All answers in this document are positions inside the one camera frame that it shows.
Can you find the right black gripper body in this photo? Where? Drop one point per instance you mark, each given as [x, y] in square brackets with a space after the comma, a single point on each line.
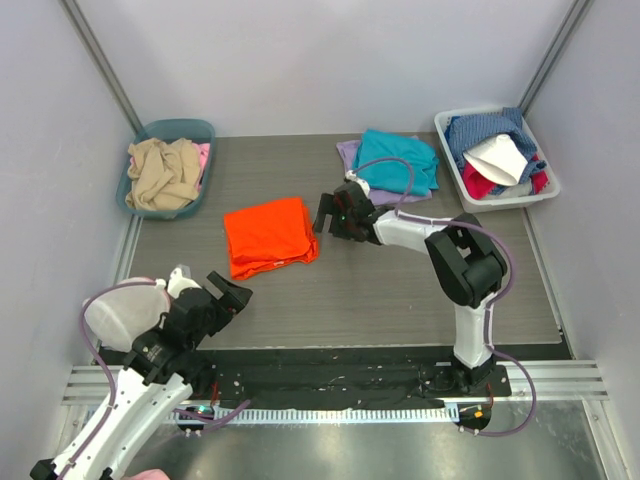
[333, 216]

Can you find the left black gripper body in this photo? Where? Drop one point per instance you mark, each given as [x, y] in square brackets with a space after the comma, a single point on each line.
[220, 304]

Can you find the lavender t shirt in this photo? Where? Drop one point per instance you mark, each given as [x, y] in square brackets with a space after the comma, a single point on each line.
[347, 151]

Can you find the orange t shirt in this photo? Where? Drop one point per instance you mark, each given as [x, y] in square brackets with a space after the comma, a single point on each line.
[269, 236]

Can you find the teal t shirt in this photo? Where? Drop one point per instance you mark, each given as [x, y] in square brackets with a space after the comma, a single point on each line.
[396, 163]

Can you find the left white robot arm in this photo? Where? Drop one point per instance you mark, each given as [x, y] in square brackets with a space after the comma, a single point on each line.
[163, 369]

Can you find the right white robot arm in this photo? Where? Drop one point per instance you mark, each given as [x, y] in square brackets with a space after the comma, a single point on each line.
[468, 265]

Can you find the white mesh bag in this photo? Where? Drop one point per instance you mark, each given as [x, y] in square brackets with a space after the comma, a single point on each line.
[119, 316]

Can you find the white plastic basket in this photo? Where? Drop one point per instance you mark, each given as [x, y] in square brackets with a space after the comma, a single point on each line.
[496, 203]

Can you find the red garment in basket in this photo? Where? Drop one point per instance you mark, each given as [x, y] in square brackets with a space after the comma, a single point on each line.
[481, 188]

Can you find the pink garment in basket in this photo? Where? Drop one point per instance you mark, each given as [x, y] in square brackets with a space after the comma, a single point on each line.
[204, 150]

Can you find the blue checkered garment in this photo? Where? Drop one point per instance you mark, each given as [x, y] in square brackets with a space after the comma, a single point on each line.
[467, 131]

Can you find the beige crumpled shirt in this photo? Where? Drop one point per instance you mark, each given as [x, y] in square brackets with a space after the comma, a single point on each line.
[163, 175]

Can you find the white garment in basket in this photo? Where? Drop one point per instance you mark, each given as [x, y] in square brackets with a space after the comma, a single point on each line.
[497, 159]

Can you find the pink cloth at bottom edge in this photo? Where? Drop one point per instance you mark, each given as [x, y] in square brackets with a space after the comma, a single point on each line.
[152, 474]

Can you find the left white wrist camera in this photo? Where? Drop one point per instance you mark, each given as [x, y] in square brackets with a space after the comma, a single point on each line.
[179, 280]

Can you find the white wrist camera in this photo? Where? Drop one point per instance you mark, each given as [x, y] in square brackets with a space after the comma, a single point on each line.
[179, 280]
[351, 176]

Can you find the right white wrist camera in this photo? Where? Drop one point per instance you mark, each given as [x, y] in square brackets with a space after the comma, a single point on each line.
[351, 176]

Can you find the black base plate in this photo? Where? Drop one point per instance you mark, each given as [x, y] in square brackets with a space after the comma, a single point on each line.
[366, 378]

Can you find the white slotted cable duct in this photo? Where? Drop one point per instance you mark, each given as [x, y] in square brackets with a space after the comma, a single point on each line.
[448, 413]

